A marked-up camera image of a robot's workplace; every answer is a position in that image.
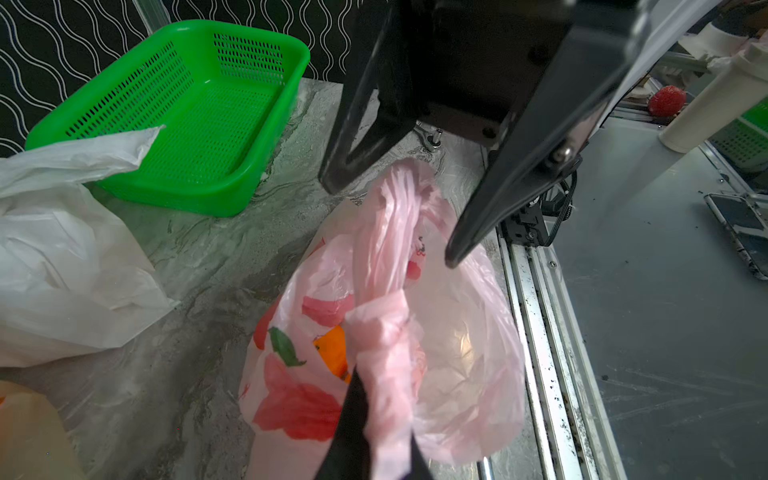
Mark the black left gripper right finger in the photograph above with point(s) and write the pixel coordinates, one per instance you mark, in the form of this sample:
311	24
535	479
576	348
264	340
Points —
419	466

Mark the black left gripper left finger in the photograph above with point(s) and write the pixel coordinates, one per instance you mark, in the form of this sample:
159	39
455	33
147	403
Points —
348	456

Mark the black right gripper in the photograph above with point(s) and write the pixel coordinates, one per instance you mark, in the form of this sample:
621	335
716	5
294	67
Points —
538	73

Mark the pink plastic bag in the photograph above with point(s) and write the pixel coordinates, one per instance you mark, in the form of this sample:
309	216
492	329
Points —
436	348

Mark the orange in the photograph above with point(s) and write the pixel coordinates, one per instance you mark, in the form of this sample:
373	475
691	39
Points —
332	349

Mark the yellow plastic bag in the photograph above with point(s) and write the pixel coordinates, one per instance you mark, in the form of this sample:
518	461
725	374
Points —
34	444

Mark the white plastic bag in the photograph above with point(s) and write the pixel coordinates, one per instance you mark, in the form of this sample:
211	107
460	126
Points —
74	280

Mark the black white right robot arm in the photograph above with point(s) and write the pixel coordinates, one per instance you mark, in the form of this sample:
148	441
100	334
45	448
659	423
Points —
672	36

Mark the red strawberry toy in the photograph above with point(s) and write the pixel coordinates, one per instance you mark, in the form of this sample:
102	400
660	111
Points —
667	102

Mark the green plastic basket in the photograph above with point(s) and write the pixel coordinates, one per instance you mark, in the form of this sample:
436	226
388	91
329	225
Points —
221	96

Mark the white cylinder object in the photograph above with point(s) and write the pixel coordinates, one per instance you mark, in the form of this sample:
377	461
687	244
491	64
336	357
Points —
741	86

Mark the smartphone on bench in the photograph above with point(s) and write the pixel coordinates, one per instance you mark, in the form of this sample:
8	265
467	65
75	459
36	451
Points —
744	218

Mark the green handled screwdriver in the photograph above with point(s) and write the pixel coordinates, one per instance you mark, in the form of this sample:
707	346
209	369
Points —
431	138

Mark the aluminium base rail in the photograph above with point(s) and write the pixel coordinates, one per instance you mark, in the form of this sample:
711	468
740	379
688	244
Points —
567	432

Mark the aluminium corner post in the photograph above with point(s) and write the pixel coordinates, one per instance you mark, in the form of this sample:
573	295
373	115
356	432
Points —
153	14

